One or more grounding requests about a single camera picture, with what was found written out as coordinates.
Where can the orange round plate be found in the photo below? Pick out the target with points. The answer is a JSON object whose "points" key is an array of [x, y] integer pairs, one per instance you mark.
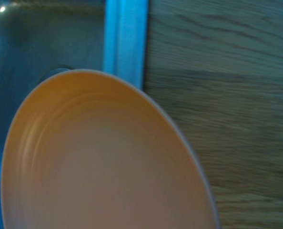
{"points": [[108, 155]]}

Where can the stainless steel double sink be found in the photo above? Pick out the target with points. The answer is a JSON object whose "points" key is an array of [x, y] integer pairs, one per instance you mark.
{"points": [[48, 35]]}

